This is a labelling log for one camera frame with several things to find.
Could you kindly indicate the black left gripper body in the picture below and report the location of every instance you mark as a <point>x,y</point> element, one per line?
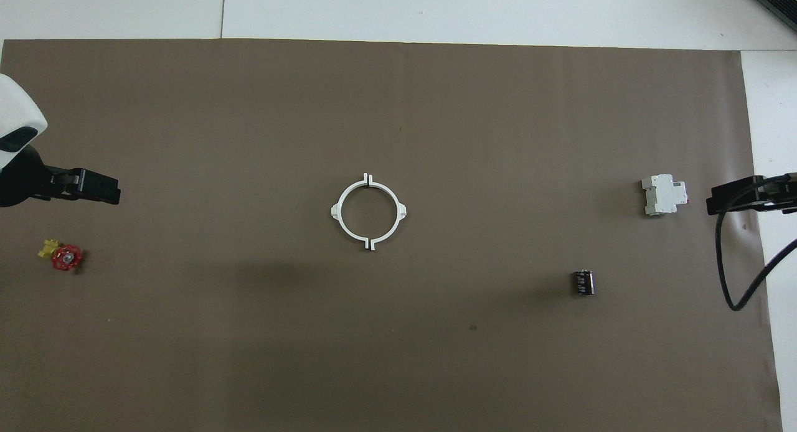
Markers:
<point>22,183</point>

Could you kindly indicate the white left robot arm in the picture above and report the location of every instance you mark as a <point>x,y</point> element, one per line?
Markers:
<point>15,114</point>

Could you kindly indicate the red yellow valve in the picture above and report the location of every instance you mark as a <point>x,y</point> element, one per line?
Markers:
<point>66,258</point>

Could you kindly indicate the brown paper table mat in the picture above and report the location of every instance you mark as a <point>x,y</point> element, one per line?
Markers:
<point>498,139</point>

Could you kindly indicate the black cylindrical capacitor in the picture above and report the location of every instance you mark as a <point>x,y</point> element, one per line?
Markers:
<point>583,282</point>

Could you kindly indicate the white circuit breaker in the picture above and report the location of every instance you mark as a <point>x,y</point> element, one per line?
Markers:
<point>663,195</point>

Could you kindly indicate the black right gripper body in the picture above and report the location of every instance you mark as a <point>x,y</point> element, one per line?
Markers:
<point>791,192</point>

